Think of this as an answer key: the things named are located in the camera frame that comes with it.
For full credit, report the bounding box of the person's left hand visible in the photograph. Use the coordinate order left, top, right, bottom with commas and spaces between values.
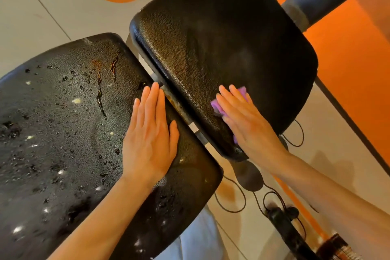
121, 82, 180, 191

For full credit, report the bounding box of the person's right hand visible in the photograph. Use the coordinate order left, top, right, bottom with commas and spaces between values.
215, 84, 290, 176

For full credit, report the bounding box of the purple cleaning sponge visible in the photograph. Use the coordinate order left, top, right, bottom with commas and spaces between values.
210, 86, 248, 144

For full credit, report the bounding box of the person's left forearm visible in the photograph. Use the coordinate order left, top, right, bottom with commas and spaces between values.
47, 176, 153, 260

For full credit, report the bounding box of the person's right forearm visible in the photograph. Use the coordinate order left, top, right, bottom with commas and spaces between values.
268, 153, 390, 260

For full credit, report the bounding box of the black round chair knob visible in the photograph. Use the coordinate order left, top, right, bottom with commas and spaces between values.
230, 159, 264, 192

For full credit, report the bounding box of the black leather chair backrest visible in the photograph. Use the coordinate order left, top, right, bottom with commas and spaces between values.
129, 0, 319, 162

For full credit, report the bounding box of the worn black leather chair seat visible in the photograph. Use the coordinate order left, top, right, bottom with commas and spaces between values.
0, 33, 224, 260

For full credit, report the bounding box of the person's light blue clothing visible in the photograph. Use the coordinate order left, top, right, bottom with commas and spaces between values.
154, 206, 226, 260

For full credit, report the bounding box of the black chair base leg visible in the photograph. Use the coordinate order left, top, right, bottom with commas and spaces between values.
266, 206, 319, 260

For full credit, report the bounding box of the dark striped object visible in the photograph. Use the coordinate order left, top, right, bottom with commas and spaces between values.
316, 233, 361, 260

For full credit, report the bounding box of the metal chair backrest bracket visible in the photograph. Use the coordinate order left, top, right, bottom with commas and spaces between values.
139, 53, 211, 148

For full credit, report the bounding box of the thin black cable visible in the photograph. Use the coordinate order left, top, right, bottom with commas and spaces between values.
281, 119, 305, 148
252, 183, 307, 240
213, 174, 247, 213

